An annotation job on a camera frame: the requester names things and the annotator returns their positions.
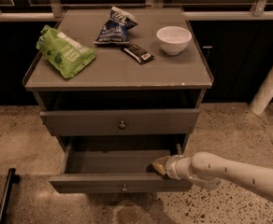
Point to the grey top drawer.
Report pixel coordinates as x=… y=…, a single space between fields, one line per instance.
x=120 y=122

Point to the blue chip bag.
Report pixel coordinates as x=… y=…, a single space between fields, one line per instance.
x=115 y=30

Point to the white bowl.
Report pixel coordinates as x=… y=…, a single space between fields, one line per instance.
x=173 y=39

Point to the metal window railing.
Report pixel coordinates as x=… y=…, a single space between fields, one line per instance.
x=136 y=3

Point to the green chip bag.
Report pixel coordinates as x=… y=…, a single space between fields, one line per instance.
x=66 y=55

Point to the black object on floor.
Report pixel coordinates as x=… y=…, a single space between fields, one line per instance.
x=12 y=178

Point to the grey drawer cabinet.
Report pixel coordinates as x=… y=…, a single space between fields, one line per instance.
x=115 y=81

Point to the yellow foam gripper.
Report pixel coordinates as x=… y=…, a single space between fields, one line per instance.
x=172 y=167

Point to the black snack bar wrapper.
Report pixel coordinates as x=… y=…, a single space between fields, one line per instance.
x=137 y=53

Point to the round floor drain cover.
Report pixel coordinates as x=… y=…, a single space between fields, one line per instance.
x=128 y=215

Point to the grey drawer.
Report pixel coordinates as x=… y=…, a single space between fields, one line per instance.
x=120 y=122
x=90 y=168

